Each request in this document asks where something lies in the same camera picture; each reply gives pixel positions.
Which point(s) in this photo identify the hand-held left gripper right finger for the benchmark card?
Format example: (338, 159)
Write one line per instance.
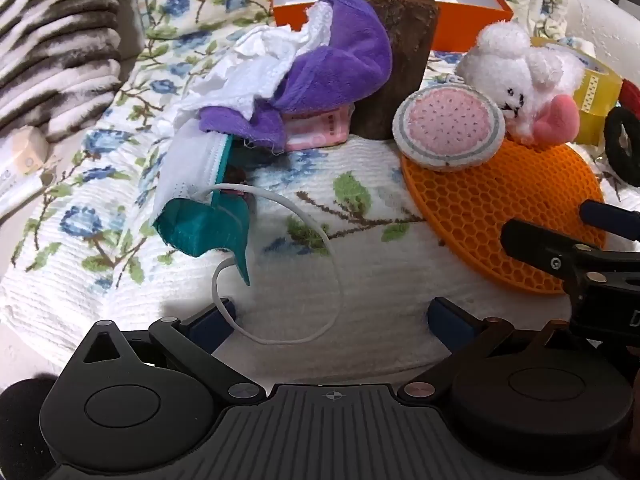
(450, 325)

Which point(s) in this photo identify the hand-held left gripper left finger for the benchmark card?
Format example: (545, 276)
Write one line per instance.
(212, 327)

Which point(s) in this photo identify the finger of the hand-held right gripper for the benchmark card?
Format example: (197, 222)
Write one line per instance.
(540, 247)
(610, 215)

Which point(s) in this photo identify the red fuzzy scrunchie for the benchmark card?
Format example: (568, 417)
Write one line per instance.
(631, 92)

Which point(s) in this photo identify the white and teal face mask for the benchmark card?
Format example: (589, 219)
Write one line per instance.
(185, 170)

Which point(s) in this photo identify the white plush toy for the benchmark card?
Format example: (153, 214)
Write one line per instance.
(505, 65)

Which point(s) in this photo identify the orange cardboard box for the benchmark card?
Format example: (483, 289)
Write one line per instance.
(465, 27)

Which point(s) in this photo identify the purple fleece cloth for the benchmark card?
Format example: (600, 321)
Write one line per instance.
(345, 60)

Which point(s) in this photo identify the black hair scrunchie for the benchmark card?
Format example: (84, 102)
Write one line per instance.
(612, 145)

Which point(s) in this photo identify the orange silicone trivet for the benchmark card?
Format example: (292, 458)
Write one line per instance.
(475, 210)

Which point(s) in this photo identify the yellow tape roll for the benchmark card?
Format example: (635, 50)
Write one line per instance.
(595, 90)

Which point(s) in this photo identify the round pink plush coaster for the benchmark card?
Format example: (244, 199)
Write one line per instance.
(445, 125)

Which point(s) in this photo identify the floral knit blanket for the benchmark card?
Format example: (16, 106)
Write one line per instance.
(75, 240)

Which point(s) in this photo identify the pink packet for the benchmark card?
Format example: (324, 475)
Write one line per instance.
(315, 132)

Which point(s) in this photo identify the brown fuzzy block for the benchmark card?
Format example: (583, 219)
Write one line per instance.
(400, 60)

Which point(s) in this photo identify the white packet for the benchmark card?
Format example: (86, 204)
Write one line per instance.
(15, 185)

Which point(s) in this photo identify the small beige box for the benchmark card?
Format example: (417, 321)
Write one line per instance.
(30, 152)

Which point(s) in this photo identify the white crumpled cloth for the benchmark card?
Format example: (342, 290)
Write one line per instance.
(250, 75)

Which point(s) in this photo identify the striped fur blanket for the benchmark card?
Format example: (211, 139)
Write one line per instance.
(60, 60)

